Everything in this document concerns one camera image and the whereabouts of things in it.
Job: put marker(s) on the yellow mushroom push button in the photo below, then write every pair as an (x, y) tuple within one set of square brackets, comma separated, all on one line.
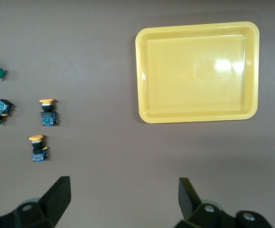
[(48, 116), (38, 152)]

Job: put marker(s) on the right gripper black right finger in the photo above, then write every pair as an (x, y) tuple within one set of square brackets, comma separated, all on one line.
[(187, 199)]

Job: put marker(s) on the yellow plastic tray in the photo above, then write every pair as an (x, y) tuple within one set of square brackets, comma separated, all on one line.
[(194, 76)]

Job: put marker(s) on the brown table cover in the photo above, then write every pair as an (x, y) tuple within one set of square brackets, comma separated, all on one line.
[(92, 59)]

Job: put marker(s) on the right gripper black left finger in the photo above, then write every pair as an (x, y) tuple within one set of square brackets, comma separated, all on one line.
[(56, 197)]

